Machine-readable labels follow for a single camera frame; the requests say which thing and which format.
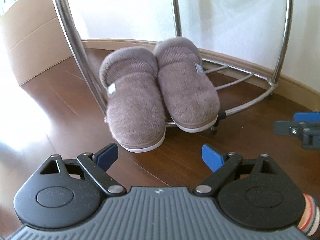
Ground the chrome corner shoe rack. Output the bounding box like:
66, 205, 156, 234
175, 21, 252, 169
47, 0, 295, 133

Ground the brown cardboard box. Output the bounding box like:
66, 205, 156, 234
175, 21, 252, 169
1, 0, 72, 85

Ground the beige striped slide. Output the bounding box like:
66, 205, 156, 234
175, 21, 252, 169
298, 193, 319, 237

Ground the grey fuzzy slipper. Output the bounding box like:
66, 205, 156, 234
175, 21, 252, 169
153, 37, 220, 133
99, 47, 166, 153

